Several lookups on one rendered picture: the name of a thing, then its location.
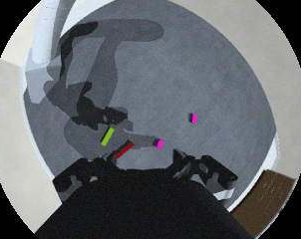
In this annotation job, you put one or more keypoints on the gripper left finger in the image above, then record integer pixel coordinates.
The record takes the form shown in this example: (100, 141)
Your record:
(71, 178)

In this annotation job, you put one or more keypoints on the lime green rod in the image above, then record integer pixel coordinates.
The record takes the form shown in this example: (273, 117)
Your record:
(108, 135)

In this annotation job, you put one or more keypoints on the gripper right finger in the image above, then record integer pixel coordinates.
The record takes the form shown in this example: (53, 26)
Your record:
(218, 179)

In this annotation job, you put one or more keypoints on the red rod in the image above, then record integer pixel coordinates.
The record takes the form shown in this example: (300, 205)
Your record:
(125, 149)

